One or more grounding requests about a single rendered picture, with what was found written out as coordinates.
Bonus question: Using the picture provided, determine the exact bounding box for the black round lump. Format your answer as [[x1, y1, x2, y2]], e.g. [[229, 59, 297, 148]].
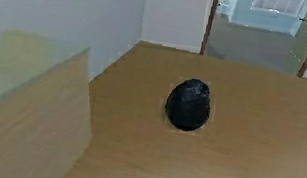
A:
[[161, 74, 216, 136]]

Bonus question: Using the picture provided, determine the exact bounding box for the brown wooden table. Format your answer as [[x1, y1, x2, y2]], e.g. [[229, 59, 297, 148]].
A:
[[58, 31, 307, 178]]

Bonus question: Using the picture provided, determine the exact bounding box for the pale blue window door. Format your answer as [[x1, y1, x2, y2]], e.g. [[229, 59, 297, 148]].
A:
[[229, 0, 307, 39]]

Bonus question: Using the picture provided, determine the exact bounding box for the brown door frame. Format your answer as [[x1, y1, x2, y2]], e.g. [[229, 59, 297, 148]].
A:
[[197, 0, 307, 80]]

